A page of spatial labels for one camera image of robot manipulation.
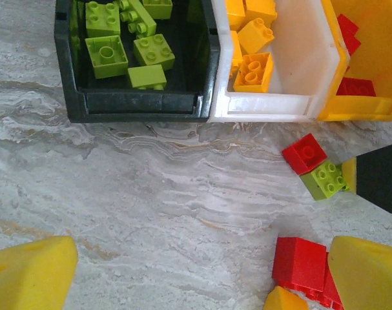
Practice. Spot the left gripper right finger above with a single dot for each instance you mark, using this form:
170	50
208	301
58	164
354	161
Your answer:
370	281

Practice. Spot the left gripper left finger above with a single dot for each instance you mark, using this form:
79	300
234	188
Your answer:
27	277

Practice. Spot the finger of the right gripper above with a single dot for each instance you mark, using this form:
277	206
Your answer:
379	181

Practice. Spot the red square lego brick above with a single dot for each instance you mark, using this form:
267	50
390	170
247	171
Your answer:
355	87
352	43
346	26
305	153

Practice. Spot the yellow square lego brick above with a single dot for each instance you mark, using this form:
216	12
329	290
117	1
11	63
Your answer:
283	300
253	72
236	13
260	9
255	35
235	55

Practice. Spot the green square lego brick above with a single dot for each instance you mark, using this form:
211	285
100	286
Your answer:
158	6
147	77
107	56
153	51
102	17
326	179

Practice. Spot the long green lego brick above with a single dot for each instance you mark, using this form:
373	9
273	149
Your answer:
139	19

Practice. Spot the large red lego brick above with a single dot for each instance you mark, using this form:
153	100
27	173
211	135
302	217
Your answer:
300	261

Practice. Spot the yellow-orange plastic bin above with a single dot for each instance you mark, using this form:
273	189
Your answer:
376	38

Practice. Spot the white plastic bin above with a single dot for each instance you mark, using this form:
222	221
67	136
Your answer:
299	48

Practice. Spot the black plastic bin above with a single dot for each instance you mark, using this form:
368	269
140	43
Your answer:
134	106

